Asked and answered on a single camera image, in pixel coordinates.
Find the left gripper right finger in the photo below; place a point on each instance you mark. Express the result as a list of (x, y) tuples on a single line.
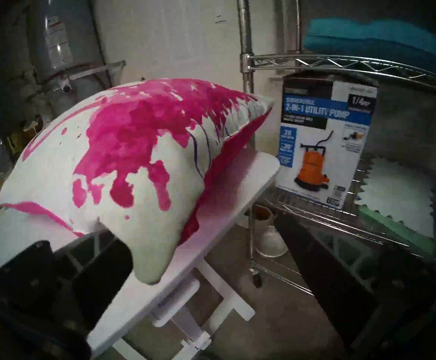
[(353, 288)]

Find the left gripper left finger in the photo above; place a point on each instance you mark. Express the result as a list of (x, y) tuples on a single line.
[(34, 276)]

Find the pink white flamingo cushion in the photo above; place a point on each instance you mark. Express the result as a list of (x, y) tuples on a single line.
[(128, 145)]

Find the teal tufted seat cushion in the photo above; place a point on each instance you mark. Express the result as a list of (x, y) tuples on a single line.
[(372, 36)]

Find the white zigzag edged sheet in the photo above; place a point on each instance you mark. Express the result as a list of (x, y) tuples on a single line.
[(398, 194)]

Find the utility pump cardboard box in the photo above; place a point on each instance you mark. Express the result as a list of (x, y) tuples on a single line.
[(323, 145)]

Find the white folding table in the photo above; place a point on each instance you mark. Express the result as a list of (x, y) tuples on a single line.
[(236, 190)]

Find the grey water heater tank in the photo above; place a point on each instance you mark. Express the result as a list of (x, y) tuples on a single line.
[(58, 44)]

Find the white panel door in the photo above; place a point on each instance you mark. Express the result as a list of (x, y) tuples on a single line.
[(165, 36)]

